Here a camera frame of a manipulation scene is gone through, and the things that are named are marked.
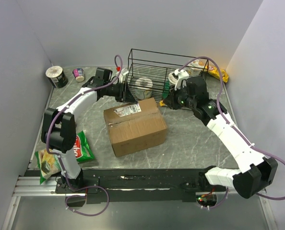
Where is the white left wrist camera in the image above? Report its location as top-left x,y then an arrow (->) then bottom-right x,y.
119,68 -> 129,79

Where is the pink yogurt cup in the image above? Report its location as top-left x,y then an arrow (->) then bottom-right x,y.
72,68 -> 85,82

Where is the black can white lid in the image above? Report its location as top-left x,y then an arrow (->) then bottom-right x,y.
45,66 -> 68,89

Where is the black wire basket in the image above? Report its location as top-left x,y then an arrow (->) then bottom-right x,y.
126,49 -> 211,111

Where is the green canister in basket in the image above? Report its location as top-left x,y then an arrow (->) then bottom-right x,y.
162,81 -> 170,99

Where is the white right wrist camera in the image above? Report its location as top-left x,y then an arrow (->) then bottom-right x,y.
173,69 -> 189,91

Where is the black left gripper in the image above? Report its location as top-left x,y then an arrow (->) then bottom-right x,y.
104,80 -> 137,104

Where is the brown cardboard box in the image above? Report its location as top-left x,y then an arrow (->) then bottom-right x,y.
104,98 -> 168,157

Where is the white lidded jar in basket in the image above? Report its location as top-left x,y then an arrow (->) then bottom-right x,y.
134,77 -> 153,100

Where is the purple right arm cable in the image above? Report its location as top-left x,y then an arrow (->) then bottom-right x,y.
178,56 -> 285,201

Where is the yellow snack bag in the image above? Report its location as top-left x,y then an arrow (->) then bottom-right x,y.
205,65 -> 229,83

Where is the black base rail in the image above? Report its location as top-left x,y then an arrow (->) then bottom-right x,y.
55,168 -> 227,204

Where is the white yogurt cup behind basket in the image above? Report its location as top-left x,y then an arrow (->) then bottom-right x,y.
185,59 -> 205,76

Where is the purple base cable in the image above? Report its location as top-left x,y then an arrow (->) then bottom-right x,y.
65,184 -> 112,216

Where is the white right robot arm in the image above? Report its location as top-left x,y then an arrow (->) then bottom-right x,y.
163,77 -> 278,198

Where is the green Chuba chips bag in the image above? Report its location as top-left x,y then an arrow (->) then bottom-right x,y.
35,131 -> 95,184

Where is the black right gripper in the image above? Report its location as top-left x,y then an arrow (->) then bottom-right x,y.
163,83 -> 196,111

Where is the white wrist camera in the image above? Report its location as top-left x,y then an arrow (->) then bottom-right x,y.
173,69 -> 189,91
119,68 -> 129,79

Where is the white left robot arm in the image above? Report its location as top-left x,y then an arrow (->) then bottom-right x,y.
41,67 -> 135,193

